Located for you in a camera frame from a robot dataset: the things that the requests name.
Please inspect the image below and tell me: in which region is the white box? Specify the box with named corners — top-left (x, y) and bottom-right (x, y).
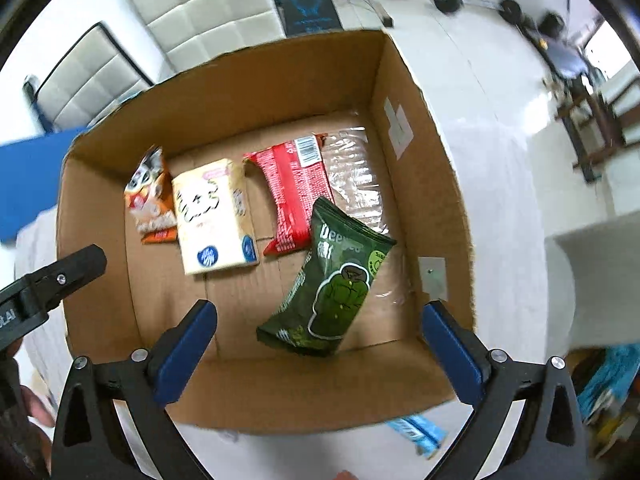
top-left (544, 215), bottom-right (640, 351)

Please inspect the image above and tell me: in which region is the cream tissue pack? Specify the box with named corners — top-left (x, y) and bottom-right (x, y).
top-left (171, 158), bottom-right (261, 276)

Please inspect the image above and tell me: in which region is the orange snack packet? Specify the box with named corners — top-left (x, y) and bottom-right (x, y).
top-left (124, 145), bottom-right (179, 246)

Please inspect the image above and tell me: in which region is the person's left hand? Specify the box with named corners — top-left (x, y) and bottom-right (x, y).
top-left (0, 350), bottom-right (56, 478)

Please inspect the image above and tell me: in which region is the brown cardboard box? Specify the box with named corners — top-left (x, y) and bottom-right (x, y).
top-left (55, 29), bottom-right (476, 436)

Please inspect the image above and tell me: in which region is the blue patterned packet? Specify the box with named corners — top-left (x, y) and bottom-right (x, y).
top-left (577, 347), bottom-right (636, 431)

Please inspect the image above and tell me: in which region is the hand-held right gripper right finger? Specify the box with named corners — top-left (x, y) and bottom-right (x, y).
top-left (420, 301), bottom-right (588, 480)

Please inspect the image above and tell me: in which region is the light blue snack packet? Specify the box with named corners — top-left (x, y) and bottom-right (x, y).
top-left (387, 415), bottom-right (447, 461)

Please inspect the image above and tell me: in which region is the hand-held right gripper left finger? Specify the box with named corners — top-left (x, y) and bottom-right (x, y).
top-left (50, 300), bottom-right (218, 480)

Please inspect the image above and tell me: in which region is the white padded chair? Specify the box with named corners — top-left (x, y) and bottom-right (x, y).
top-left (127, 0), bottom-right (286, 73)
top-left (22, 22), bottom-right (156, 133)

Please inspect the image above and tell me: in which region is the black board with blue print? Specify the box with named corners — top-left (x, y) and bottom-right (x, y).
top-left (272, 0), bottom-right (345, 37)

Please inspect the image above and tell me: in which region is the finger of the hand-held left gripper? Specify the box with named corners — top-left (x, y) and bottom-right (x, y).
top-left (0, 244), bottom-right (108, 318)

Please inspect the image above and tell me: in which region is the green snack packet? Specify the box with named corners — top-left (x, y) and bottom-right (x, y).
top-left (256, 196), bottom-right (398, 357)

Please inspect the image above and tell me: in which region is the blue mat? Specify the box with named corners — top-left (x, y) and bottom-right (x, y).
top-left (0, 127), bottom-right (91, 246)

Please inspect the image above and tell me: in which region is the red snack packet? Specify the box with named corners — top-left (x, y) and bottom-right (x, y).
top-left (242, 132), bottom-right (337, 257)

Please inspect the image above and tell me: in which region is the clear plastic bag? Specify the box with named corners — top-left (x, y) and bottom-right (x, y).
top-left (320, 127), bottom-right (418, 306)

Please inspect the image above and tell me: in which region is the dark wooden table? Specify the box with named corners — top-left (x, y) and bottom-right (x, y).
top-left (520, 10), bottom-right (640, 183)

